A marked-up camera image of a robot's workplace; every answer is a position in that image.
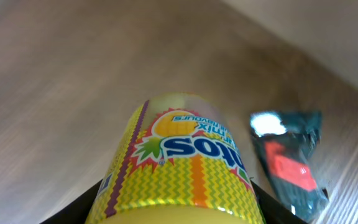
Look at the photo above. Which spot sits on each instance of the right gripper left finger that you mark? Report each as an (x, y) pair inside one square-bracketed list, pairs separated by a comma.
[(77, 211)]

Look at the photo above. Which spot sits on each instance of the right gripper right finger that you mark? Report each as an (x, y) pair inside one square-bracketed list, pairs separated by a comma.
[(273, 211)]

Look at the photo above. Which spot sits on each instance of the black red tool package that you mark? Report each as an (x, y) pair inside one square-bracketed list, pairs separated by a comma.
[(284, 141)]

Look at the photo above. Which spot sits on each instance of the yellow lidded jar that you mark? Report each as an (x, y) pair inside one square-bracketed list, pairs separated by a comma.
[(176, 163)]

